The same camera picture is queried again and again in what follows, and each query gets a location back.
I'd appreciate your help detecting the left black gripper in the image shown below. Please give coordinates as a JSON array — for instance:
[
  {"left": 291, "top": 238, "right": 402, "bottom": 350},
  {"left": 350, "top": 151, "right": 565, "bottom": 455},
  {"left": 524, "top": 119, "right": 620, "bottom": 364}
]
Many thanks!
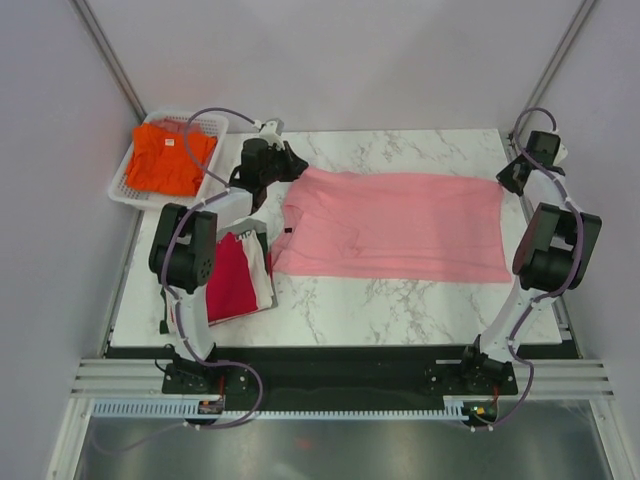
[{"left": 260, "top": 142, "right": 308, "bottom": 187}]

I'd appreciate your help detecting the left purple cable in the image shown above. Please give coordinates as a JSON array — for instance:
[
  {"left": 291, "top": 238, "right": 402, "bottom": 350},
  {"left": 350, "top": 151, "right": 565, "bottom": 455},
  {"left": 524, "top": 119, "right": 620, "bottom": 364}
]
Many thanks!
[{"left": 164, "top": 107, "right": 264, "bottom": 361}]

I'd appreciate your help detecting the pink t shirt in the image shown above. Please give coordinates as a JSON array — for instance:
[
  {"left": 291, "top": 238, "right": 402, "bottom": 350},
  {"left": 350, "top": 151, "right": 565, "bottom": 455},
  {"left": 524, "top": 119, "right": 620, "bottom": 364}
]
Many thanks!
[{"left": 271, "top": 168, "right": 511, "bottom": 284}]

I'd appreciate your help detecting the dark pink shirt in basket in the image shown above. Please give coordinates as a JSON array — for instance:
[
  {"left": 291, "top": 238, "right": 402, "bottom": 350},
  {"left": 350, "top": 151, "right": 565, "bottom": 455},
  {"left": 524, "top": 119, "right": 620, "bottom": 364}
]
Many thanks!
[{"left": 149, "top": 118, "right": 203, "bottom": 137}]

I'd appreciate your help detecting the right aluminium frame post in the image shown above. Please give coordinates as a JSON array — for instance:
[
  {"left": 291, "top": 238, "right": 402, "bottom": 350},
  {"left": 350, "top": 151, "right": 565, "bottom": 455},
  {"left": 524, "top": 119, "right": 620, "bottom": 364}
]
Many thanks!
[{"left": 524, "top": 0, "right": 600, "bottom": 109}]

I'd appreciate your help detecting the white slotted cable duct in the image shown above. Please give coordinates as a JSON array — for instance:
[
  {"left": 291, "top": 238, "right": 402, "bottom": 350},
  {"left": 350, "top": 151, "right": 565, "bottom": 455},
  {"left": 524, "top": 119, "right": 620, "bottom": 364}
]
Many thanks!
[{"left": 92, "top": 398, "right": 469, "bottom": 421}]

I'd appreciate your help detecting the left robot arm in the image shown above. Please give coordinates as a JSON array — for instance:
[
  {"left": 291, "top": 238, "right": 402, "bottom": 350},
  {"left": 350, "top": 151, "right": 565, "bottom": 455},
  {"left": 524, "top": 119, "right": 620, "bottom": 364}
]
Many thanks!
[{"left": 148, "top": 137, "right": 309, "bottom": 393}]

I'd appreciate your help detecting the aluminium frame post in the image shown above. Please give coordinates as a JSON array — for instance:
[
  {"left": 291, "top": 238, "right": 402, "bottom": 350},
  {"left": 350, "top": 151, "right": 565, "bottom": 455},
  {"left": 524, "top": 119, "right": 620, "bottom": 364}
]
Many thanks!
[
  {"left": 69, "top": 0, "right": 147, "bottom": 121},
  {"left": 524, "top": 0, "right": 600, "bottom": 109}
]

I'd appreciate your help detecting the folded red t shirt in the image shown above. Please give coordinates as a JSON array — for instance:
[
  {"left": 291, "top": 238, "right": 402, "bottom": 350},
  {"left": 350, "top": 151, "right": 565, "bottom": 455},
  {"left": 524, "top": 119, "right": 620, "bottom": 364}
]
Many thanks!
[{"left": 205, "top": 233, "right": 258, "bottom": 325}]

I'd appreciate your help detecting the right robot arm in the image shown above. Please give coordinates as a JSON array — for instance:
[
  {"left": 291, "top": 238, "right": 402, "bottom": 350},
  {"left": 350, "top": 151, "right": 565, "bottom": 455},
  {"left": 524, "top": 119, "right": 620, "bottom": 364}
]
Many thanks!
[{"left": 457, "top": 131, "right": 602, "bottom": 394}]

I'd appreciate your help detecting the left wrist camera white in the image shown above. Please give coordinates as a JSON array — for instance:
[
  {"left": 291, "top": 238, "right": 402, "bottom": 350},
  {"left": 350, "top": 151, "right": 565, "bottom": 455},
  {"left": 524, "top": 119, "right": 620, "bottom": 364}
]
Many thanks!
[{"left": 254, "top": 118, "right": 284, "bottom": 149}]

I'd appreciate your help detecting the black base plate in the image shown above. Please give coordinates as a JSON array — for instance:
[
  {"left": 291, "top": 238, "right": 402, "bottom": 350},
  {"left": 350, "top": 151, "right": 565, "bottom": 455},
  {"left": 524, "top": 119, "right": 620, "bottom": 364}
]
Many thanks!
[{"left": 159, "top": 344, "right": 521, "bottom": 414}]

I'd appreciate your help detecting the folded white t shirt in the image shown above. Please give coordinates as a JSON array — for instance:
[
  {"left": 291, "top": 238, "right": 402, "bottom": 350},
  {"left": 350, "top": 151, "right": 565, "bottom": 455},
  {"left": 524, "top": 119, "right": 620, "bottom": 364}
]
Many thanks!
[{"left": 236, "top": 224, "right": 275, "bottom": 312}]

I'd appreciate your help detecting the orange t shirt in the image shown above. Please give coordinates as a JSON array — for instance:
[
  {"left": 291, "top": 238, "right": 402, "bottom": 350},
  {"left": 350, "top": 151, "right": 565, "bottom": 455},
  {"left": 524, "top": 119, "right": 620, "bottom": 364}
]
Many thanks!
[{"left": 125, "top": 123, "right": 218, "bottom": 197}]

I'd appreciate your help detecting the left aluminium frame post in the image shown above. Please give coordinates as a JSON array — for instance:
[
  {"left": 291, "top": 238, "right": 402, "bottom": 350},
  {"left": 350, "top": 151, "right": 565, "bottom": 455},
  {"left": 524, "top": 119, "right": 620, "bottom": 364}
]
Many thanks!
[{"left": 69, "top": 0, "right": 147, "bottom": 121}]

